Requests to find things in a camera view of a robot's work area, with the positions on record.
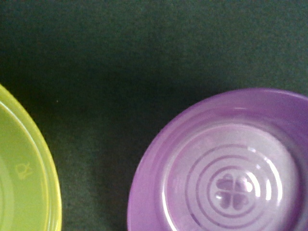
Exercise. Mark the yellow plastic plate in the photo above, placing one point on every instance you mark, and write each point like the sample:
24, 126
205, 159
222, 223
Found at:
30, 196

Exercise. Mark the purple plastic bowl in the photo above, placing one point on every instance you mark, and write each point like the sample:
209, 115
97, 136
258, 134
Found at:
237, 161

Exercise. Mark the black tablecloth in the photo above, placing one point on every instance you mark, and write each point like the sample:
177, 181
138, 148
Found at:
101, 78

